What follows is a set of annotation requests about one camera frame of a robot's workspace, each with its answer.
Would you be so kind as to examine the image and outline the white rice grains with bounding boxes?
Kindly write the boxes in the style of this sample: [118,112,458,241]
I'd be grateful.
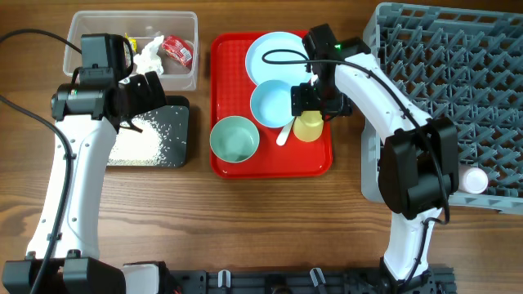
[108,105,189,167]

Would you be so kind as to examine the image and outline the white tissue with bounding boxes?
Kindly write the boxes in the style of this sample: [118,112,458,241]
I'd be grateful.
[133,35,164,75]

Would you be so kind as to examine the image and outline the yellow plastic cup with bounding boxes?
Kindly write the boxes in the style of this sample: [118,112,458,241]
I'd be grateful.
[293,110,324,142]

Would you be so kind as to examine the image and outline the light blue bowl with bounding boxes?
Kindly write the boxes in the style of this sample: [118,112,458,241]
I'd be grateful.
[250,80,293,128]

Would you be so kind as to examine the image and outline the yellow snack wrapper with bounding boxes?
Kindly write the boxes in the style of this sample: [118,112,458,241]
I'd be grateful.
[124,33,137,66]

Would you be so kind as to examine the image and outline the large light blue plate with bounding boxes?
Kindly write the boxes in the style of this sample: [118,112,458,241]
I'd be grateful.
[245,32,312,86]

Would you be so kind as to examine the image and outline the red silver snack wrapper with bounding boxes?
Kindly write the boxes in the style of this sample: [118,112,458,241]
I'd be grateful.
[162,35,194,69]

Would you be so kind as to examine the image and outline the white plastic spoon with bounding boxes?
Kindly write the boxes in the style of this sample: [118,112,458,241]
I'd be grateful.
[276,118,295,146]

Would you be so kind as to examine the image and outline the green bowl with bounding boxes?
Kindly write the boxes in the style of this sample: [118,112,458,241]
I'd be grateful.
[209,116,260,163]

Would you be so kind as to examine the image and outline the white plastic cup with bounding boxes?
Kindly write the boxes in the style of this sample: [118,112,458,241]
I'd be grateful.
[458,165,489,194]

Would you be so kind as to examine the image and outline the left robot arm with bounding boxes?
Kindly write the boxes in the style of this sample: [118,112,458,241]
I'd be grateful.
[2,70,176,293]

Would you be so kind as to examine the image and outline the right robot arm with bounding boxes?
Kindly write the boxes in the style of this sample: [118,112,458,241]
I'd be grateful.
[291,24,459,293]

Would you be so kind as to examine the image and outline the black waste tray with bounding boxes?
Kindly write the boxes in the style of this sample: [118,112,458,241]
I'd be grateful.
[106,94,191,169]

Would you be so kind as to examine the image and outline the clear plastic waste bin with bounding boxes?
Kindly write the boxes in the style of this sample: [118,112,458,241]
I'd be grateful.
[67,11,199,91]

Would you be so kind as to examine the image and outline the grey dishwasher rack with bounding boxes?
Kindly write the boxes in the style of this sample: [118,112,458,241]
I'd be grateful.
[363,2,522,215]

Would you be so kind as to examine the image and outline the red serving tray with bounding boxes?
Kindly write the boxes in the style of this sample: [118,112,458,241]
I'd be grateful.
[210,32,333,179]

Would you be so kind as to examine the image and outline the right black cable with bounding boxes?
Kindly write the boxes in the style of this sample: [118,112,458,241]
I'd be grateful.
[261,48,451,287]

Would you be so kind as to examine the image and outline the black cable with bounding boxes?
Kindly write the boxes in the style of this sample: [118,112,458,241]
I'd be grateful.
[0,28,83,294]
[261,48,451,287]

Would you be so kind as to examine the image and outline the left black cable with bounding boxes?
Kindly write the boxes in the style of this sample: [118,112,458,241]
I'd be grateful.
[0,28,83,294]

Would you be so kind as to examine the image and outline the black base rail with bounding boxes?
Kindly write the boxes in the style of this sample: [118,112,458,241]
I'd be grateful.
[163,267,457,294]

